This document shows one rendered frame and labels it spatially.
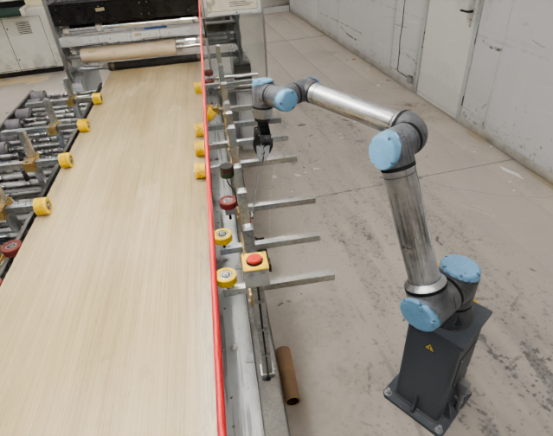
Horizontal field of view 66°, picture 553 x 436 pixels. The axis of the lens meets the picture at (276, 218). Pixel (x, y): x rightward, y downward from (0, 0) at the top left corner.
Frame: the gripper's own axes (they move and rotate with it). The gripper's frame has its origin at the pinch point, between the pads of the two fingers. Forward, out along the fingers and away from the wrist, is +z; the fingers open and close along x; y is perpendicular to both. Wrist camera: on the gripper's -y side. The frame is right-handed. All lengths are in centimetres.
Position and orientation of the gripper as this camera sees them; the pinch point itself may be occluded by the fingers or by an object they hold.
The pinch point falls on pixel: (262, 160)
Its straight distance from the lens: 200.7
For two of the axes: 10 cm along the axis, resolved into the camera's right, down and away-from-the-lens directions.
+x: -9.9, 0.6, -1.4
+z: -0.2, 8.5, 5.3
